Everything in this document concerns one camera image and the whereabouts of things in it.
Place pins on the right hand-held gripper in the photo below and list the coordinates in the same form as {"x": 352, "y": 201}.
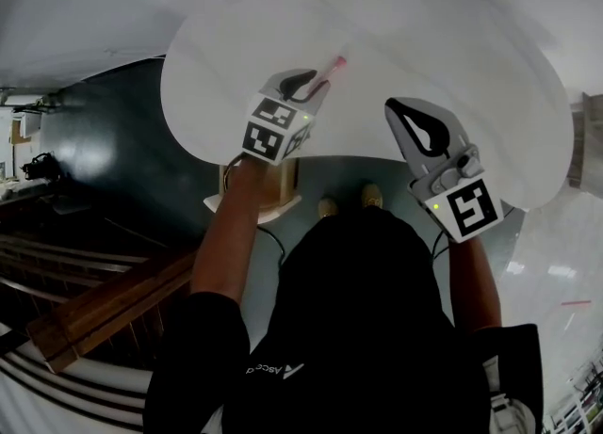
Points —
{"x": 464, "y": 199}

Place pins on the person's left forearm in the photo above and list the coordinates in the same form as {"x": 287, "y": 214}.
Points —
{"x": 233, "y": 234}

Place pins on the person's right tan shoe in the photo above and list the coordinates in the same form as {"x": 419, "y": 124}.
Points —
{"x": 371, "y": 196}

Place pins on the person's left tan shoe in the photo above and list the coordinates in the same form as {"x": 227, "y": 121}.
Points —
{"x": 328, "y": 207}

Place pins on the red floor tape strip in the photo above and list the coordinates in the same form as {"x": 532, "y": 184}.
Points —
{"x": 575, "y": 303}

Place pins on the person's black shirt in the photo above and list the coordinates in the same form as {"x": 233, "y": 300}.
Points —
{"x": 358, "y": 328}

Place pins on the black machine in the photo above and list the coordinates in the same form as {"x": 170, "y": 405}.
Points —
{"x": 41, "y": 166}

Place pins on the wooden cabinet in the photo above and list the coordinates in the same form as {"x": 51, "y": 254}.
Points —
{"x": 586, "y": 140}

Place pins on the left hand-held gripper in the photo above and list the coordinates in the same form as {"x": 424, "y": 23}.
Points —
{"x": 271, "y": 128}

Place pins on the person's tan shoe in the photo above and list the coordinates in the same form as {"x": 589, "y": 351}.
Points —
{"x": 328, "y": 207}
{"x": 371, "y": 196}

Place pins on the white waist pouch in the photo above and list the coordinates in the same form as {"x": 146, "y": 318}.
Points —
{"x": 511, "y": 404}

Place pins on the brown wooden handrail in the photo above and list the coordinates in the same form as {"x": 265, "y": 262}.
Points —
{"x": 108, "y": 310}

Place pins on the person's right forearm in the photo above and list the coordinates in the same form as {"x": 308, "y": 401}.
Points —
{"x": 473, "y": 281}

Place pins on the pink makeup tube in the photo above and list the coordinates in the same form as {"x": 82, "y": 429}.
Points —
{"x": 329, "y": 71}

